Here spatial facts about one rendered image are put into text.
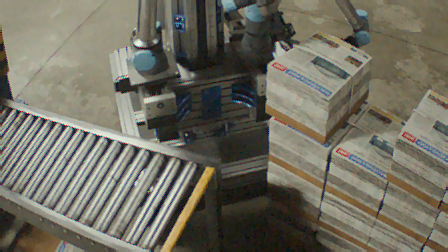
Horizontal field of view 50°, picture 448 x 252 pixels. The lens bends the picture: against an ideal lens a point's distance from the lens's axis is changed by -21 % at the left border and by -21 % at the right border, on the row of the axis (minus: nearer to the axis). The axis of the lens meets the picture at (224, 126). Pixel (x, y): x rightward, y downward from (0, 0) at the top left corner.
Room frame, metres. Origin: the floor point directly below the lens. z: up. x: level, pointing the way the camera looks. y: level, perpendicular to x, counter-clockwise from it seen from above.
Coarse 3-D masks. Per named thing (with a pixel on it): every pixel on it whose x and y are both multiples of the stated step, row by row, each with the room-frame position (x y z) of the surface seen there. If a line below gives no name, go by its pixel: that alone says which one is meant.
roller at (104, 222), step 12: (144, 156) 1.54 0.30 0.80; (132, 168) 1.47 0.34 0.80; (144, 168) 1.50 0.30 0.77; (132, 180) 1.42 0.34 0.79; (120, 192) 1.35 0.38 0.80; (108, 204) 1.29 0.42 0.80; (120, 204) 1.30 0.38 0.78; (108, 216) 1.23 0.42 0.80; (96, 228) 1.17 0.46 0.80; (108, 228) 1.19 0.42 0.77
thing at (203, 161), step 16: (32, 112) 1.83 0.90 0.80; (48, 112) 1.82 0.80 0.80; (64, 128) 1.73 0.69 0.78; (80, 128) 1.70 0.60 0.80; (96, 128) 1.70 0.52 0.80; (80, 144) 1.71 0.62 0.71; (128, 144) 1.60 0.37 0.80; (144, 144) 1.60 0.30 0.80; (160, 144) 1.60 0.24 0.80; (192, 160) 1.51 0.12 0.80; (208, 160) 1.51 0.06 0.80; (176, 176) 1.53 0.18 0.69
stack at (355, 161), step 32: (288, 128) 1.63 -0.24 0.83; (352, 128) 1.63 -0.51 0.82; (384, 128) 1.61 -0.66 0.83; (288, 160) 1.62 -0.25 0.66; (320, 160) 1.52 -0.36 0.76; (352, 160) 1.44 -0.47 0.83; (384, 160) 1.42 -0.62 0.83; (288, 192) 1.61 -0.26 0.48; (320, 192) 1.50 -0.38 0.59; (352, 192) 1.40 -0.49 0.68; (384, 192) 1.32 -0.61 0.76; (288, 224) 1.61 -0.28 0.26; (352, 224) 1.37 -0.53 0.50; (384, 224) 1.27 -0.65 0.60; (416, 224) 1.17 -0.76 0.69
